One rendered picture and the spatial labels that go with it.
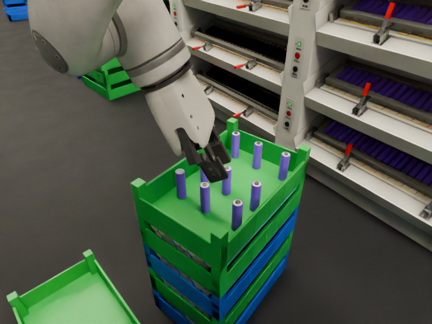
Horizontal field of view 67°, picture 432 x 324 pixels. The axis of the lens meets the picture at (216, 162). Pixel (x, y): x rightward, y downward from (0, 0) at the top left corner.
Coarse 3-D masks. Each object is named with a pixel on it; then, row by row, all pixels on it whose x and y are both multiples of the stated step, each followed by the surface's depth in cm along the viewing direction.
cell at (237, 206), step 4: (236, 200) 55; (240, 200) 55; (232, 204) 55; (236, 204) 54; (240, 204) 54; (232, 208) 55; (236, 208) 54; (240, 208) 54; (232, 212) 55; (236, 212) 55; (240, 212) 55; (232, 216) 56; (236, 216) 55; (240, 216) 55; (232, 220) 57; (236, 220) 56; (240, 220) 56; (232, 224) 57; (236, 224) 56; (240, 224) 57; (232, 228) 58; (236, 228) 57
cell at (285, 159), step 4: (284, 152) 66; (288, 152) 66; (284, 156) 65; (288, 156) 65; (280, 160) 67; (284, 160) 66; (288, 160) 66; (280, 164) 67; (284, 164) 66; (288, 164) 66; (280, 168) 67; (284, 168) 67; (280, 172) 68; (284, 172) 67; (280, 176) 68; (284, 176) 68
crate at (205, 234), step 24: (240, 144) 77; (264, 144) 72; (168, 168) 64; (192, 168) 70; (240, 168) 72; (264, 168) 72; (288, 168) 71; (144, 192) 57; (168, 192) 66; (192, 192) 66; (216, 192) 66; (240, 192) 66; (264, 192) 66; (288, 192) 64; (144, 216) 59; (168, 216) 54; (192, 216) 60; (216, 216) 60; (264, 216) 58; (192, 240) 52; (216, 240) 48; (240, 240) 53; (216, 264) 51
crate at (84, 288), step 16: (64, 272) 82; (80, 272) 86; (96, 272) 87; (48, 288) 81; (64, 288) 84; (80, 288) 84; (96, 288) 84; (112, 288) 78; (16, 304) 75; (32, 304) 80; (48, 304) 80; (64, 304) 80; (80, 304) 80; (96, 304) 80; (112, 304) 80; (32, 320) 77; (48, 320) 77; (64, 320) 77; (80, 320) 77; (96, 320) 77; (112, 320) 77; (128, 320) 77
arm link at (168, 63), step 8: (176, 48) 39; (184, 48) 40; (160, 56) 38; (168, 56) 38; (176, 56) 39; (184, 56) 40; (144, 64) 38; (152, 64) 38; (160, 64) 38; (168, 64) 38; (176, 64) 39; (128, 72) 40; (136, 72) 39; (144, 72) 38; (152, 72) 38; (160, 72) 38; (168, 72) 39; (176, 72) 40; (136, 80) 40; (144, 80) 39; (152, 80) 39; (160, 80) 40
